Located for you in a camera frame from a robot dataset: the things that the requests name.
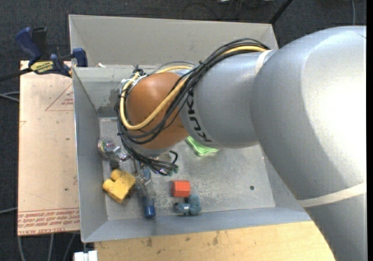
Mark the grey metal bin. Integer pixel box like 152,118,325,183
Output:
68,14,313,244

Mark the clear glass bulb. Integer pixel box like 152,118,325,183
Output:
97,136,129,168

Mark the brown cardboard board, red print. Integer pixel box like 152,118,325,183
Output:
17,60,81,237

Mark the clear bottle with blue cap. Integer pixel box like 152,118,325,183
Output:
136,178,157,220

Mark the blue-grey toy animal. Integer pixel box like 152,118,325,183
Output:
173,193,202,216

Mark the orange-red cube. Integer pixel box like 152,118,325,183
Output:
170,179,192,199

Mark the light green cloth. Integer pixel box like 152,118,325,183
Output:
185,135,220,157

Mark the yellow toy block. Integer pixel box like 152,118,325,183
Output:
102,168,137,204

